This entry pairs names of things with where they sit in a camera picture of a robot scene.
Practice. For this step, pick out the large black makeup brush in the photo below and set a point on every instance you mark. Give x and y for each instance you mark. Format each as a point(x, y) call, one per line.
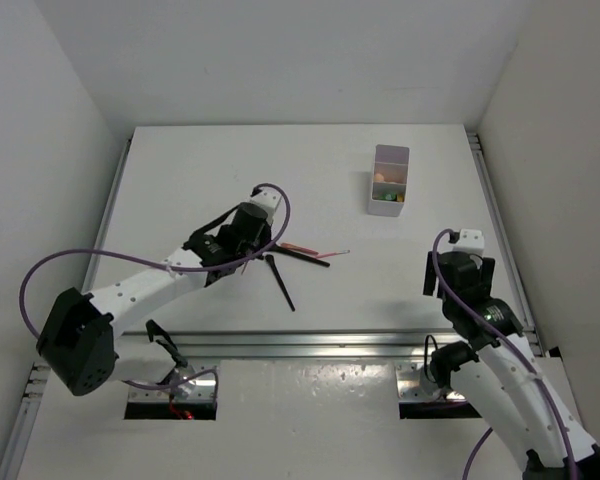
point(301, 256)

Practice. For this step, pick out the aluminium rail frame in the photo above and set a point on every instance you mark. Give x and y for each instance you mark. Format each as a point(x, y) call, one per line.
point(309, 394)

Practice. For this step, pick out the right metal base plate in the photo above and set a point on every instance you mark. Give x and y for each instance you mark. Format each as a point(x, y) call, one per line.
point(414, 386)

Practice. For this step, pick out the black brush pink handle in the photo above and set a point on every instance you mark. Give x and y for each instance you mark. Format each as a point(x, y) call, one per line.
point(270, 260)

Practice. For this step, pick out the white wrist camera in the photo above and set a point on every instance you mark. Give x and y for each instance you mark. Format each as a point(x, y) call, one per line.
point(468, 240)
point(266, 199)

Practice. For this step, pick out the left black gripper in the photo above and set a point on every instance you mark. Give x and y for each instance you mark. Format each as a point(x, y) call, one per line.
point(264, 234)

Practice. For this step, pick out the thin pink lip brush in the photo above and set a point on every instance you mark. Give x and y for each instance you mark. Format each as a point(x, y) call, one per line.
point(332, 254)

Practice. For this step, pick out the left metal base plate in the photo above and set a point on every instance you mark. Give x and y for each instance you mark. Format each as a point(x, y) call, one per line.
point(193, 385)

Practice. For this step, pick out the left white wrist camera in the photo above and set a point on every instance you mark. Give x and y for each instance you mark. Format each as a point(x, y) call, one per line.
point(266, 199)

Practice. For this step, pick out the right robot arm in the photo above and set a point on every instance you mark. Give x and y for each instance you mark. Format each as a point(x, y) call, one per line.
point(494, 368)

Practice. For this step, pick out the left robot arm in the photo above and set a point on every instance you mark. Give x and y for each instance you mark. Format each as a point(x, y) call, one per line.
point(79, 335)

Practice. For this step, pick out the metal base plate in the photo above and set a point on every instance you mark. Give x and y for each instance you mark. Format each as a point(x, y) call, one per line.
point(414, 386)
point(193, 385)

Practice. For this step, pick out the white divided organizer box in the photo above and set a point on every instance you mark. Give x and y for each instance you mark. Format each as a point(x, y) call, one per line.
point(387, 157)

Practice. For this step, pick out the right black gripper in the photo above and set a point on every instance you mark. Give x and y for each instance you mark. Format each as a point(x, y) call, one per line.
point(482, 270)

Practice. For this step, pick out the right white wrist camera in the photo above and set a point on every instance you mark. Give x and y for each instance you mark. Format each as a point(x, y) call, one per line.
point(468, 240)

